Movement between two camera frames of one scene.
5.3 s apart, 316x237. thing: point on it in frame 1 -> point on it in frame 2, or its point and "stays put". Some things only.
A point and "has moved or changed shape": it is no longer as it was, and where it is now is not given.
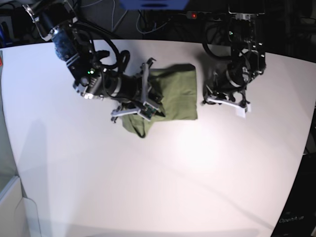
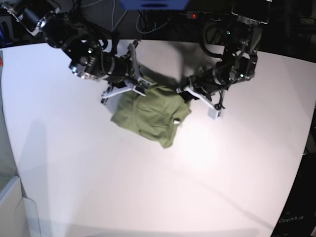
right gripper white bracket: [247, 107] -> [184, 91]
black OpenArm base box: [298, 218] stays put
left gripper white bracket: [153, 94] -> [138, 82]
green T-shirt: [177, 86] has moved or changed shape
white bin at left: [19, 216] stays put
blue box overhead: [154, 5] stays put
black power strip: [205, 16] stays put
